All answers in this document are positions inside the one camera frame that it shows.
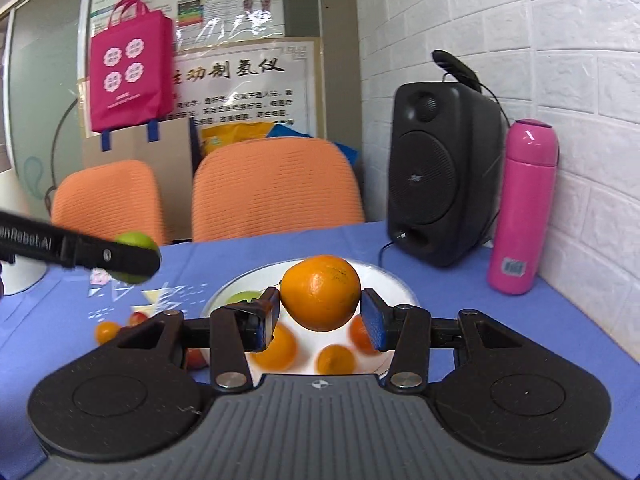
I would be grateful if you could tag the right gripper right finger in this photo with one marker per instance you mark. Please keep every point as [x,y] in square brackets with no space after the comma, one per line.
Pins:
[403,329]

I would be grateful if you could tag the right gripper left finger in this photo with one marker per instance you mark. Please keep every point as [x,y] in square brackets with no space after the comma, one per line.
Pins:
[235,330]

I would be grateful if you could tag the big orange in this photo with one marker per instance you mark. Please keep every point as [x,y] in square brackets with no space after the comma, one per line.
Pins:
[321,293]

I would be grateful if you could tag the large green fruit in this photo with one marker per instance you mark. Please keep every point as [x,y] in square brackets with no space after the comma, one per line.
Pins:
[140,259]

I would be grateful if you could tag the white cylinder container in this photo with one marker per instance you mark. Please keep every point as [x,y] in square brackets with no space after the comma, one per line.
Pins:
[21,275]

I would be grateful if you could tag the green fruit in plate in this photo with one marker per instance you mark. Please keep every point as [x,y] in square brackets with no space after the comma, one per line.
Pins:
[247,296]

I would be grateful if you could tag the small red fruit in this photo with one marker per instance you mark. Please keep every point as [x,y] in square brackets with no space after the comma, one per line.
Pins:
[195,359]

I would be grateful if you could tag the small kumquat in plate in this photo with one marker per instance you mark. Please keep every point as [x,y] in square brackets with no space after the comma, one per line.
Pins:
[336,359]

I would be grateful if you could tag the blue patterned tablecloth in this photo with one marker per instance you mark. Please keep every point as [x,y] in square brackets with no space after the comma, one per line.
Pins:
[54,321]

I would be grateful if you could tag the left orange chair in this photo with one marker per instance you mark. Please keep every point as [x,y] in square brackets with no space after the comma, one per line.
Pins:
[110,200]

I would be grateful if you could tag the orange chair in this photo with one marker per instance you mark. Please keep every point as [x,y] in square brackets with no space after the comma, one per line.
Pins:
[273,186]
[110,200]

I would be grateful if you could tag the red yellow peach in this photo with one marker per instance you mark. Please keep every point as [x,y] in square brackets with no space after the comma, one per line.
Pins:
[137,318]

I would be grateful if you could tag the orange left of pile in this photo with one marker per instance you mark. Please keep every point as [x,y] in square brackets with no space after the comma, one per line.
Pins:
[106,331]

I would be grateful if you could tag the right orange chair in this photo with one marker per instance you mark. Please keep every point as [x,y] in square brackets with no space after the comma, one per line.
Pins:
[273,186]

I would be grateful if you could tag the pink thermos bottle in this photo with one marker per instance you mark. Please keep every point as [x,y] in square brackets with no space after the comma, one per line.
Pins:
[532,158]

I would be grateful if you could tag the black speaker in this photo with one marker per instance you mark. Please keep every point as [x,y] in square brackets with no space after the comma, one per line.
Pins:
[445,160]

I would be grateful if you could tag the yellow plastic bag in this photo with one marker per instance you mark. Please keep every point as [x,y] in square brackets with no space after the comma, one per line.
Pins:
[216,137]

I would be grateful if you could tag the magenta tote bag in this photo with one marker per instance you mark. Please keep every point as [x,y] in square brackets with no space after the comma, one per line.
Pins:
[131,68]

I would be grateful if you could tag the framed chinese poster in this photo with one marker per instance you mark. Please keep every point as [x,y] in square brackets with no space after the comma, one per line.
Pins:
[274,80]

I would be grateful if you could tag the black microphone on speaker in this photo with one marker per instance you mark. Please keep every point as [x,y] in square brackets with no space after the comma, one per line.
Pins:
[456,68]

